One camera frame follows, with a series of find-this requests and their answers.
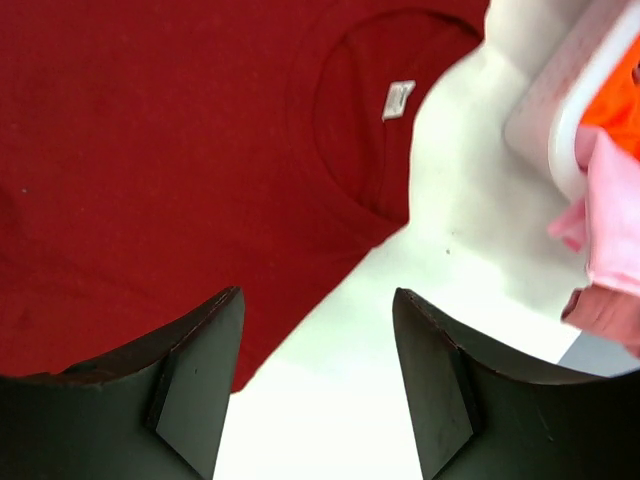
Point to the dark red t-shirt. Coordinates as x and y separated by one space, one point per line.
156 152

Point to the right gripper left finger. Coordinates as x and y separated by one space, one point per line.
153 408

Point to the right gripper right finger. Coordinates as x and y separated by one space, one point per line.
481 409

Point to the pink t-shirt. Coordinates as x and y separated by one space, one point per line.
605 222

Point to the orange t-shirt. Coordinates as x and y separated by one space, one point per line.
615 108

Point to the white plastic basket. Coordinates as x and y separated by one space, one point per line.
542 127

